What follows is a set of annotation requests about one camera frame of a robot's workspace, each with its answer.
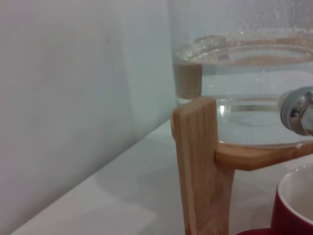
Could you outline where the red ceramic cup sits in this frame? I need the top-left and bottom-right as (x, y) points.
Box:
(235, 164), (313, 235)

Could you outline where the chrome metal faucet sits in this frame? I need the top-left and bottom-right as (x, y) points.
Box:
(278, 85), (313, 138)

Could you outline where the wooden dispenser stand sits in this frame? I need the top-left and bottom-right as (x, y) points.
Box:
(171, 96), (313, 235)

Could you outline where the glass water dispenser jar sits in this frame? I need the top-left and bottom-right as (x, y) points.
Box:
(168, 0), (313, 150)

